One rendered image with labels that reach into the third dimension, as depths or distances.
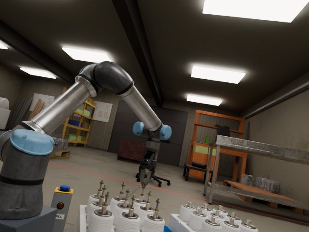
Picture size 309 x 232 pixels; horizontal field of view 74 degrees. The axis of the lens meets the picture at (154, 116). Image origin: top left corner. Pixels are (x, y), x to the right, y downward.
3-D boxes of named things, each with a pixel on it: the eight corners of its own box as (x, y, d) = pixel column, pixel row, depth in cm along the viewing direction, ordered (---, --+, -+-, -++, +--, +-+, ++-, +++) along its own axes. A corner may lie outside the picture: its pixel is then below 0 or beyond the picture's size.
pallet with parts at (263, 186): (304, 214, 327) (306, 189, 333) (240, 200, 341) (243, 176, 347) (267, 196, 462) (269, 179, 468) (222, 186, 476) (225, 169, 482)
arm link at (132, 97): (121, 50, 80) (176, 128, 108) (105, 55, 88) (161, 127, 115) (104, 70, 75) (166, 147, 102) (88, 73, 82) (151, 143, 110)
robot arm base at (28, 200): (15, 224, 52) (27, 184, 53) (-35, 210, 54) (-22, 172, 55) (51, 208, 67) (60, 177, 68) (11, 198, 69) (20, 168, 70)
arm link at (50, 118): (-10, 154, 61) (107, 55, 88) (-17, 147, 71) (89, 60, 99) (22, 177, 67) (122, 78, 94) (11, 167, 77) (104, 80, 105)
